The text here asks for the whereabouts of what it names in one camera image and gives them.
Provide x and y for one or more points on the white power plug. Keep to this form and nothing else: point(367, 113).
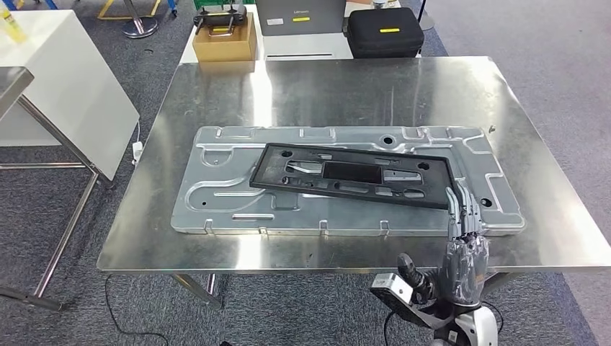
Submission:
point(137, 153)

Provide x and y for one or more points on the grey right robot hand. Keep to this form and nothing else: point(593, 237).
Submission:
point(465, 272)

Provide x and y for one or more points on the chrome round post base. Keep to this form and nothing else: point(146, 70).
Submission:
point(139, 26)

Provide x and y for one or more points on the steel workbench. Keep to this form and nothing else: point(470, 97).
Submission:
point(334, 95)

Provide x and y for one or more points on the stamped metal sheet panel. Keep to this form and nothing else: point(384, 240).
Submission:
point(229, 210)

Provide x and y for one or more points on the black plastic panel part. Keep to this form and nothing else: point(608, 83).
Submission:
point(353, 173)

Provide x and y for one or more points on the black hard case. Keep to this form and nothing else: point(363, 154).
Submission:
point(384, 36)

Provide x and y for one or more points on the yellow bottle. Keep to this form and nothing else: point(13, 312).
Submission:
point(12, 28)

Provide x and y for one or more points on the yellow metal frame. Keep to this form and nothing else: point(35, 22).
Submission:
point(107, 9)

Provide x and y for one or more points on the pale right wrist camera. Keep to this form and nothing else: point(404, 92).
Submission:
point(389, 286)

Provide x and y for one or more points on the brown cardboard box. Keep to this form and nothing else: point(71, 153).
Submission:
point(224, 45)

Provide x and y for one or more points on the white cabinet panel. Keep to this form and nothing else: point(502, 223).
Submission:
point(71, 86)

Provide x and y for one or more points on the grey laptop yellow sticker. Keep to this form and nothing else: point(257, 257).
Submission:
point(300, 16)

